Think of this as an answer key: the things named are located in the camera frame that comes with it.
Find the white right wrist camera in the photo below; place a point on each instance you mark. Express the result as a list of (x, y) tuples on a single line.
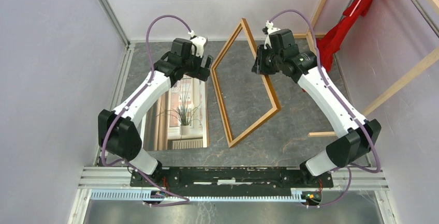
[(267, 30)]

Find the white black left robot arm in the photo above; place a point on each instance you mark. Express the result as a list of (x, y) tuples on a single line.
[(117, 128)]

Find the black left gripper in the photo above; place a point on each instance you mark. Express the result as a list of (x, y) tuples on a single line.
[(201, 73)]

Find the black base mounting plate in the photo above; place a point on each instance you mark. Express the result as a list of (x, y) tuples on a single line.
[(237, 181)]

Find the aluminium rail frame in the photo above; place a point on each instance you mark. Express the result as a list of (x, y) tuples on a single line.
[(103, 183)]

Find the plant window photo print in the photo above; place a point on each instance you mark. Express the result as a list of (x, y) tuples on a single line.
[(178, 119)]

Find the red cloth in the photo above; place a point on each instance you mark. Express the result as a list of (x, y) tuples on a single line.
[(331, 42)]

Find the right controller board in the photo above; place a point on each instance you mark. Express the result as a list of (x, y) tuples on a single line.
[(311, 198)]

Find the controller board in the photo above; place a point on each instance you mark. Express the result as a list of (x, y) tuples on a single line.
[(158, 194), (311, 198)]

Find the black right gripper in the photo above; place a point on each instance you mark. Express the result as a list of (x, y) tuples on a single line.
[(264, 70)]

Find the left controller board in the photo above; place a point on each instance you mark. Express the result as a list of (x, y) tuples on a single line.
[(158, 194)]

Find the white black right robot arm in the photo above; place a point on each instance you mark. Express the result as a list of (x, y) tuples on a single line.
[(355, 134)]

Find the golden wooden picture frame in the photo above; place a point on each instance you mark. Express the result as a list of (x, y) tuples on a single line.
[(245, 101)]

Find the light wooden beam structure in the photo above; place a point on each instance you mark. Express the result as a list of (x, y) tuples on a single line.
[(389, 63)]

